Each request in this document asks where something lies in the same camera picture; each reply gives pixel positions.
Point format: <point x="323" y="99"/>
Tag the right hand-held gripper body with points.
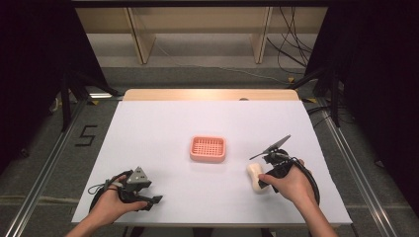
<point x="277" y="162"/>

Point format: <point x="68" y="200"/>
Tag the black curtain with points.
<point x="36" y="75"/>
<point x="378" y="92"/>

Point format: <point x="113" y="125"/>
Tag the person's left hand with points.
<point x="110" y="206"/>

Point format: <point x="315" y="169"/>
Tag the pink soap dish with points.
<point x="208" y="148"/>

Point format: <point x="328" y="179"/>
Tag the aluminium floor rail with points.
<point x="357" y="168"/>
<point x="42" y="171"/>

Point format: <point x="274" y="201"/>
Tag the cream soap bar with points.
<point x="254" y="174"/>

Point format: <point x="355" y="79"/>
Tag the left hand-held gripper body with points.
<point x="137" y="180"/>

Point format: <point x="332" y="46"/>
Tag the white table cover sheet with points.
<point x="204" y="184"/>

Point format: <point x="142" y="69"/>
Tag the person's right hand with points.
<point x="291" y="187"/>

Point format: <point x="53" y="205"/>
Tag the black metal stand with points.
<point x="324" y="89"/>
<point x="74" y="92"/>

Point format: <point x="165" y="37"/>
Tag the light wooden shelf unit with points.
<point x="197" y="29"/>

